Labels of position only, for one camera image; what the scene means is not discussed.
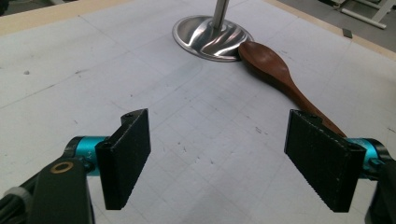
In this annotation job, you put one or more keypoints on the steel utensil stand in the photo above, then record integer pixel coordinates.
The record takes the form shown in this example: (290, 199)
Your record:
(214, 37)

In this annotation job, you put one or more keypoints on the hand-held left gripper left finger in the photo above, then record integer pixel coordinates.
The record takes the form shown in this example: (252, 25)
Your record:
(124, 161)

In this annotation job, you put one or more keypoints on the grey tape piece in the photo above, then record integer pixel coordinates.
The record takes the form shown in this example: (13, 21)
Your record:
(347, 33)

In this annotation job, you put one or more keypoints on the aluminium rail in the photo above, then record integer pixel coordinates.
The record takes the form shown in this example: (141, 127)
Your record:
(370, 14)

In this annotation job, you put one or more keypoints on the dark brown wooden spoon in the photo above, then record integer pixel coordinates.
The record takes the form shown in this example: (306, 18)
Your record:
(271, 67)

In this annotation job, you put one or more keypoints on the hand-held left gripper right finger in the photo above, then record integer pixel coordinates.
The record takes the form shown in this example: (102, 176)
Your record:
(323, 158)

